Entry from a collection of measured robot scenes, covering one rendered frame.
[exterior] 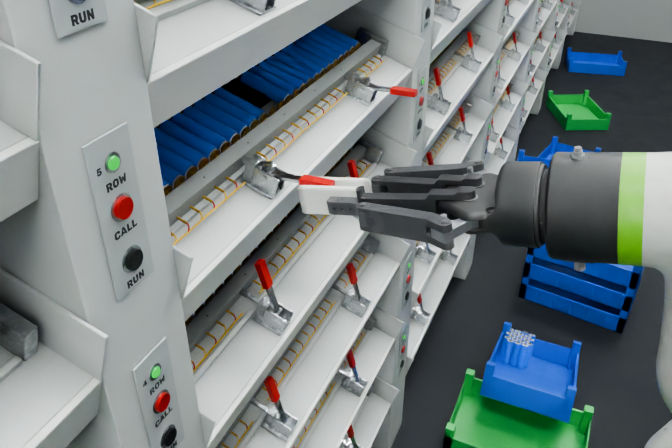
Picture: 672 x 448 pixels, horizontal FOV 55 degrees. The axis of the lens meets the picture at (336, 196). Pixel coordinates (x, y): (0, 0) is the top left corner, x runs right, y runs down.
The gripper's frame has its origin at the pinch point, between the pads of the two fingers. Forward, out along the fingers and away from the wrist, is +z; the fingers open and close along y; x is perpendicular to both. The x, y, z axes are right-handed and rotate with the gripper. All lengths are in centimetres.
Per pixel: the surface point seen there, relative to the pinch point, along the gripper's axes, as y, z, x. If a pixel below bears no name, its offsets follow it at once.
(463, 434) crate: 55, 10, -94
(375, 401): 41, 24, -73
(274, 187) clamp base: -1.0, 6.3, 1.2
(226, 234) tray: -8.9, 7.4, 0.3
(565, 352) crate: 88, -9, -94
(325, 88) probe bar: 20.1, 9.8, 4.5
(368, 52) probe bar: 35.4, 9.9, 4.6
